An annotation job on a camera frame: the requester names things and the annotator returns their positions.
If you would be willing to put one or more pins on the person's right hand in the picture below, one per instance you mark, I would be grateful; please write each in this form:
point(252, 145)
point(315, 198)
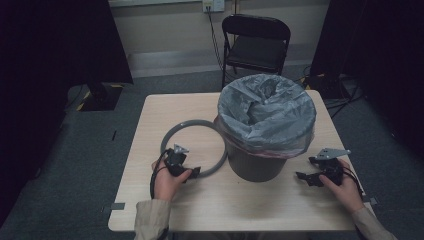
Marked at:
point(348, 193)

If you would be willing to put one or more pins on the grey wall baseboard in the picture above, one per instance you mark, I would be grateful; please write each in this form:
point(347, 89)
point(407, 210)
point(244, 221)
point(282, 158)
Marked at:
point(166, 63)

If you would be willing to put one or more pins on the black equipment base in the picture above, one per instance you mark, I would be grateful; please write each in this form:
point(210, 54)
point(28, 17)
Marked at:
point(328, 86)

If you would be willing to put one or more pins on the grey plastic trash bag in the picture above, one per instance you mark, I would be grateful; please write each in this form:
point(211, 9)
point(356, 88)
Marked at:
point(266, 113)

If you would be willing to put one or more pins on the black stand base yellow stripes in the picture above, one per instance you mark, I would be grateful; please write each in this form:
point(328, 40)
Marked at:
point(100, 98)

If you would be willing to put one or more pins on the person's left hand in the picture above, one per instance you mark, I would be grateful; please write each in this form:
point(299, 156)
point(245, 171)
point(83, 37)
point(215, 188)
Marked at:
point(166, 185)

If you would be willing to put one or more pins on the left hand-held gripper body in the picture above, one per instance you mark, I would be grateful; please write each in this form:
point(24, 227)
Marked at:
point(175, 161)

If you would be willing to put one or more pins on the white wall outlet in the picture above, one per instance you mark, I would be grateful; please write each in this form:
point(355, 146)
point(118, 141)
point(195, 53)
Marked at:
point(214, 5)

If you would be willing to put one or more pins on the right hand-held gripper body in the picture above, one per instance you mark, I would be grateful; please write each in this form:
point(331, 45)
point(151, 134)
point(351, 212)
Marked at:
point(331, 170)

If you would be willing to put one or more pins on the black folding chair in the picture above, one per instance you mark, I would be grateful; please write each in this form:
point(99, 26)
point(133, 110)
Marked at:
point(255, 28)

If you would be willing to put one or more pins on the dark grey trash bin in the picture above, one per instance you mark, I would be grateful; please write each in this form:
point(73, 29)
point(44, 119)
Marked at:
point(255, 168)

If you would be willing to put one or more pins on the grey tape strip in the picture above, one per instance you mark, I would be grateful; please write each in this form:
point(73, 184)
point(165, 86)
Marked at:
point(371, 200)
point(116, 206)

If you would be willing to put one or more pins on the black curtain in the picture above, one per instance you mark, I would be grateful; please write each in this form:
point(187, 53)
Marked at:
point(383, 50)
point(40, 66)

